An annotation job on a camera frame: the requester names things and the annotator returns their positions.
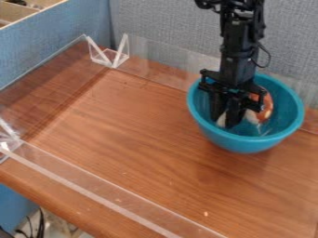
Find black cables under table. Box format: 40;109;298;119
0;207;47;238

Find clear acrylic left bracket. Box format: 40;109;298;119
0;117;22;165

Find blue plastic bowl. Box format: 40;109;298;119
186;73;305;153

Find clear acrylic back barrier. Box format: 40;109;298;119
128;34;318;109

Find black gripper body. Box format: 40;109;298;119
199;52;267;112

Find clear acrylic front barrier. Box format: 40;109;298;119
9;140;226;238

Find clear acrylic corner bracket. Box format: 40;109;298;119
86;33;130;69

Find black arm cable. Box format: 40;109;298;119
250;41;274;69

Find clear acrylic barrier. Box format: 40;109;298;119
128;34;318;109
9;140;226;238

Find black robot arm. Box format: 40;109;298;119
194;0;267;128

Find brown and white toy mushroom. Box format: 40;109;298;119
217;92;274;128

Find wooden shelf box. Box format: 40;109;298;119
0;0;68;30

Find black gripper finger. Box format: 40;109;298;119
210;92;227;121
225;99;245;128

